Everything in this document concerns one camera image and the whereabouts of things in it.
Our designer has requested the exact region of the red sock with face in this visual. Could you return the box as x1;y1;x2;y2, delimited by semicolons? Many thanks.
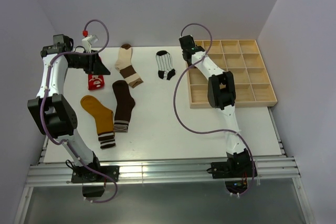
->
88;74;105;91

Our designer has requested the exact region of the mustard yellow striped sock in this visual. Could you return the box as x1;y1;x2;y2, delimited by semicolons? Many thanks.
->
80;95;116;150

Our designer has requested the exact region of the aluminium rail frame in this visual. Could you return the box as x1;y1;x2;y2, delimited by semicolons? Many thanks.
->
13;48;316;224

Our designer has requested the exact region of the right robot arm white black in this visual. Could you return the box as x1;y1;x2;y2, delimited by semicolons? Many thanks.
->
175;35;253;177

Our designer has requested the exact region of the white black pinstripe sock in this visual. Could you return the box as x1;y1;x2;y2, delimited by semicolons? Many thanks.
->
155;50;176;80

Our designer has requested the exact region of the cream brown striped sock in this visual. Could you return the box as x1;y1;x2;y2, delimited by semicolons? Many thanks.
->
114;44;143;88

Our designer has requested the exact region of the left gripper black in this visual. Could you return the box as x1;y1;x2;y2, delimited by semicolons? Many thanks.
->
67;49;110;76

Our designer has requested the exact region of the dark brown striped sock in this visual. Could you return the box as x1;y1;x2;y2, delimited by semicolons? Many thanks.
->
112;80;135;133

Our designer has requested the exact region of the wooden compartment tray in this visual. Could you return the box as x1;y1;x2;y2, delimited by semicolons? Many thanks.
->
194;39;277;107

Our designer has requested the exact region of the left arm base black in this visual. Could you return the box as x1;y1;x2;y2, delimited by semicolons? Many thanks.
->
65;157;120;199

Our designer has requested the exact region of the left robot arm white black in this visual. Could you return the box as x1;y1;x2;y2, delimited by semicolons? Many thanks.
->
27;34;110;182

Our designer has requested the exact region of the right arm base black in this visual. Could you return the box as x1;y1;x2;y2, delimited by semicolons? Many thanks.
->
206;149;258;198

